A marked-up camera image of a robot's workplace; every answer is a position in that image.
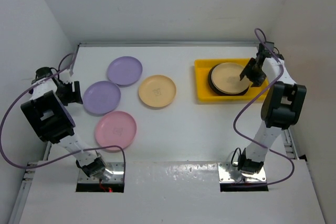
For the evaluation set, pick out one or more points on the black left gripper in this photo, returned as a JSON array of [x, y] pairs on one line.
[[73, 96]]

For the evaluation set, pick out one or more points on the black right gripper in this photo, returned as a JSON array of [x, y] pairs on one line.
[[257, 81]]

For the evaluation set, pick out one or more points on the dark rimmed grey plate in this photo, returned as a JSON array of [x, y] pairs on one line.
[[212, 85]]

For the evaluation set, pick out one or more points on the small purple bear plate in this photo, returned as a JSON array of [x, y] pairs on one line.
[[101, 97]]

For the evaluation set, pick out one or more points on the large purple bear plate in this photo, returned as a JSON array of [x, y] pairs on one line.
[[124, 71]]

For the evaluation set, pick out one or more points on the pink bear plate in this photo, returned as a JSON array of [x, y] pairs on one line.
[[116, 128]]

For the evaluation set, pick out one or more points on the large beige bear plate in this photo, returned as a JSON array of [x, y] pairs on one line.
[[157, 91]]

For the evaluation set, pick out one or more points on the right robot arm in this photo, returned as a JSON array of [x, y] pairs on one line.
[[281, 108]]

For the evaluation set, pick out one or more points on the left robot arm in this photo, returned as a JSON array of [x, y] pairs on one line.
[[46, 112]]

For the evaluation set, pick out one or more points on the yellow plastic bin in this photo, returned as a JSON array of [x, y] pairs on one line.
[[206, 94]]

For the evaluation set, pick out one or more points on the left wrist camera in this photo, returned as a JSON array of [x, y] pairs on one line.
[[65, 76]]

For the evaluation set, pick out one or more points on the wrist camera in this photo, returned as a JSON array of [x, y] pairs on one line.
[[266, 46], [65, 76]]

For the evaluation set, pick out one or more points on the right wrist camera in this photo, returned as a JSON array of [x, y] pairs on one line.
[[266, 46]]

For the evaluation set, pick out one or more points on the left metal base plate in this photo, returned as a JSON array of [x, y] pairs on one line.
[[113, 174]]

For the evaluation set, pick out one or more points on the metal base plate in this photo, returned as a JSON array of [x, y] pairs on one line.
[[229, 174], [113, 174]]

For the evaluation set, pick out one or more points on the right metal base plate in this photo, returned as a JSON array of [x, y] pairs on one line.
[[229, 174]]

